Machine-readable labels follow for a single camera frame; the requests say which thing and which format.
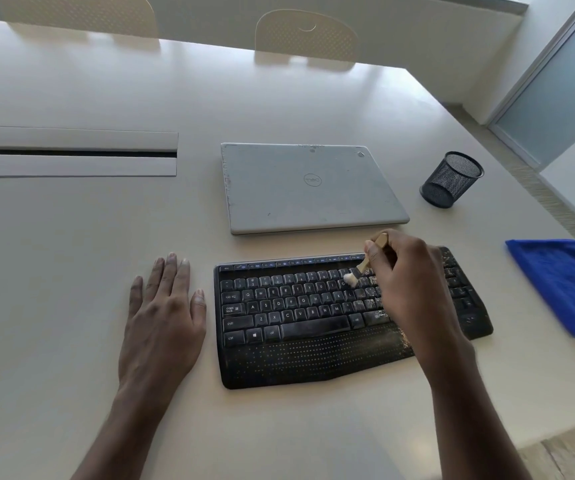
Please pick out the black keyboard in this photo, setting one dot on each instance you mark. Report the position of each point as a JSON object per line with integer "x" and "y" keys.
{"x": 277, "y": 354}

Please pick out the small wooden brush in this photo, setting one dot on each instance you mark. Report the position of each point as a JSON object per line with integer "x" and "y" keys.
{"x": 380, "y": 239}

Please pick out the person's right hand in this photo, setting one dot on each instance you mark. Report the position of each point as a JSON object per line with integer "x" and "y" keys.
{"x": 412, "y": 294}

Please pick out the person's left hand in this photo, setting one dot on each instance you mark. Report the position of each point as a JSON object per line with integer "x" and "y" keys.
{"x": 160, "y": 329}

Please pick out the black mesh pen holder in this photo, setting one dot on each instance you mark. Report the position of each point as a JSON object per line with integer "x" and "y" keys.
{"x": 450, "y": 180}

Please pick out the frosted glass door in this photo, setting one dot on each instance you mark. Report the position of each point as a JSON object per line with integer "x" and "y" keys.
{"x": 550, "y": 89}

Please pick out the cream perforated chair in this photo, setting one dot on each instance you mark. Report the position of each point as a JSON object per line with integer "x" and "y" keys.
{"x": 82, "y": 14}
{"x": 305, "y": 37}

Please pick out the blue microfibre cloth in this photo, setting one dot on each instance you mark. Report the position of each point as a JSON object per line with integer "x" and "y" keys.
{"x": 560, "y": 284}

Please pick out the person's right forearm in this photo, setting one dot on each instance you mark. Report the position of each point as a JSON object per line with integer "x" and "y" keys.
{"x": 482, "y": 439}

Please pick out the silver laptop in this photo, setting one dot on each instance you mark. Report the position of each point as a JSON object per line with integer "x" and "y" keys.
{"x": 277, "y": 194}

